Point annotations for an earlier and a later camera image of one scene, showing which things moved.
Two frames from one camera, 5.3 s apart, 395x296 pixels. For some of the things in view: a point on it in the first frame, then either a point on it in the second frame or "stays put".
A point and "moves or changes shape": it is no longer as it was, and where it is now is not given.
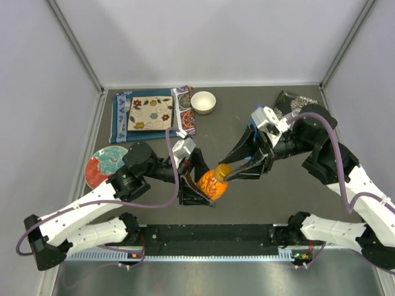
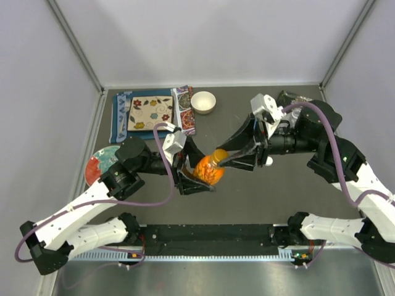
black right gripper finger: (251, 171) -> (245, 160)
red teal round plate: (103, 163) stays put
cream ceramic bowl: (203, 102) stays put
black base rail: (237, 240) stays put
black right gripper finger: (245, 148) -> (244, 135)
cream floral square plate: (151, 113) stays put
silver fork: (128, 102) stays put
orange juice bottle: (213, 183) moves or changes shape
